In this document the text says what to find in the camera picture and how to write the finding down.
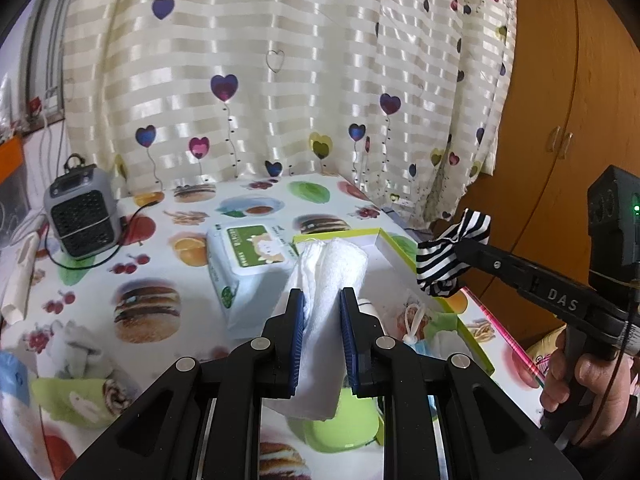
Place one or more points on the white towel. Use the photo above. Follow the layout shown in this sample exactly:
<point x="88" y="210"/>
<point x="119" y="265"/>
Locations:
<point x="320" y="280"/>

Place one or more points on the light green folded cloth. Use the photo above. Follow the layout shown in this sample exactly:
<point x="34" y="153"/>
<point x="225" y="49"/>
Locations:
<point x="442" y="321"/>

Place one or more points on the striped curtain with hearts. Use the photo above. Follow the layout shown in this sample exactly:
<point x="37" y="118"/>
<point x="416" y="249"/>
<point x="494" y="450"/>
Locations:
<point x="280" y="20"/>

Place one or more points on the white paper tube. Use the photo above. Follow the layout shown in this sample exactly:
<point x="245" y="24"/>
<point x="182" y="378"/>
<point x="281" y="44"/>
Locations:
<point x="20" y="280"/>

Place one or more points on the person's right forearm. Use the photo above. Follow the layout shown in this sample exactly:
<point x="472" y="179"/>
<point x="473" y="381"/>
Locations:
<point x="610" y="457"/>

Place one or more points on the clear box with orange lid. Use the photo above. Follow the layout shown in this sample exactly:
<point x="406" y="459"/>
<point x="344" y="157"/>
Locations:
<point x="10" y="157"/>

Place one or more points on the person's right hand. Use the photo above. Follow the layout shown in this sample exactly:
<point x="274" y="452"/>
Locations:
<point x="600" y="385"/>

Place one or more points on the window frame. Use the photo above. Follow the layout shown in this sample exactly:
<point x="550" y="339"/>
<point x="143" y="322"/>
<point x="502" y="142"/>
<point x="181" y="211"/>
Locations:
<point x="45" y="50"/>

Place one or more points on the white box with lime rim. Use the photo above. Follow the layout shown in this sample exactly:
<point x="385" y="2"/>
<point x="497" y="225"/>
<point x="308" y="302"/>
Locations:
<point x="477" y="347"/>

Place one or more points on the pale rolled cloth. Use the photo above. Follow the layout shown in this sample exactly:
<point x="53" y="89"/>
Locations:
<point x="75" y="351"/>

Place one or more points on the wet wipes pack green label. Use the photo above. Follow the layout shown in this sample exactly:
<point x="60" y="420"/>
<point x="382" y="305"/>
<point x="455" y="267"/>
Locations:
<point x="250" y="262"/>

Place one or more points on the black white striped cloth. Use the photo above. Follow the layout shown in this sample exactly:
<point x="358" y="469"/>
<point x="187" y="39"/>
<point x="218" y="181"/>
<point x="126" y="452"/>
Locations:
<point x="440" y="266"/>

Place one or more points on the food print tablecloth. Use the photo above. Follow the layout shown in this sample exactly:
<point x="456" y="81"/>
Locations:
<point x="165" y="260"/>

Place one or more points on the white blue printed packet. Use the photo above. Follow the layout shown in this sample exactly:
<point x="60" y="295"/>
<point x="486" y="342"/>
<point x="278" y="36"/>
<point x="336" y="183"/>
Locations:
<point x="12" y="376"/>

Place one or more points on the wooden wardrobe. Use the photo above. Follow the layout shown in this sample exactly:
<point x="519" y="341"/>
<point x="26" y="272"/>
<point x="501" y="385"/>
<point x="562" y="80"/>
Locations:
<point x="550" y="60"/>

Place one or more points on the grey space heater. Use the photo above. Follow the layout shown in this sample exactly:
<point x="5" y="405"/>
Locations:
<point x="82" y="215"/>

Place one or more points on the white folded cloth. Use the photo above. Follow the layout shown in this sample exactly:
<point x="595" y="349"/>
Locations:
<point x="447" y="349"/>

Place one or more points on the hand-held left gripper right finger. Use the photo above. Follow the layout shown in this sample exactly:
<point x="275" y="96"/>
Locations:
<point x="350" y="345"/>

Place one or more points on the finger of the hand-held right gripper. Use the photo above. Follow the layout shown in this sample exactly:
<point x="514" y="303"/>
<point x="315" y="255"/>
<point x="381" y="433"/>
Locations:
<point x="497" y="262"/>

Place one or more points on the lime green plastic lid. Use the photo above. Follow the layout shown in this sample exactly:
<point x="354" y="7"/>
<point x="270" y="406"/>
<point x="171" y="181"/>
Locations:
<point x="350" y="436"/>

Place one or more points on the blue face mask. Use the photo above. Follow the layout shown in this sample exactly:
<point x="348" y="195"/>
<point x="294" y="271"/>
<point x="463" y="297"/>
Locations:
<point x="422" y="349"/>

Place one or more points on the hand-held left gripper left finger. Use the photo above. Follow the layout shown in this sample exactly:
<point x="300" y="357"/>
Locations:
<point x="296" y="345"/>

